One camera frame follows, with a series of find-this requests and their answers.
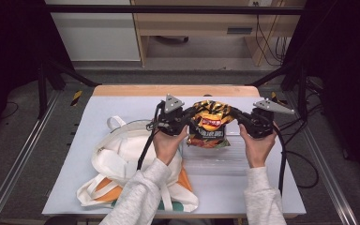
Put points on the white cabinet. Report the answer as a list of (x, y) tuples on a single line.
[(97, 34)]

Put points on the clear plastic container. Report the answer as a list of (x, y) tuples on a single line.
[(218, 159)]

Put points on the light wooden table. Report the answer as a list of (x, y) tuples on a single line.
[(137, 90)]

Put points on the white table cover board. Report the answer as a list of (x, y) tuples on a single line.
[(84, 125)]

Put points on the person's right hand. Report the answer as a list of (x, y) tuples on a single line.
[(258, 150)]

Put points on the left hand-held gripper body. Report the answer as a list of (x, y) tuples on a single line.
[(170, 120)]

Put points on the aluminium rail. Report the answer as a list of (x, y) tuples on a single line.
[(325, 168), (15, 165)]

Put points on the black metal stand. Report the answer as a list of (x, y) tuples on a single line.
[(42, 90), (302, 93)]

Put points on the light wooden desk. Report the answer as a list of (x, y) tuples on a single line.
[(197, 22)]

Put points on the person's left hand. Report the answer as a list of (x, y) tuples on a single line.
[(167, 146)]

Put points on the orange chip bag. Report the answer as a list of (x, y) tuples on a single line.
[(211, 122)]

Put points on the black metal crossbar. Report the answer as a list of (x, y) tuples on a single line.
[(168, 9)]

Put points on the black curtain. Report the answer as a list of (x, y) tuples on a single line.
[(347, 62), (6, 47)]

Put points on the white patterned tote bag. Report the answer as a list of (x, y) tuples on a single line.
[(115, 159)]

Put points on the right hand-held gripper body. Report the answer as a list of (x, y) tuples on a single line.
[(261, 123)]

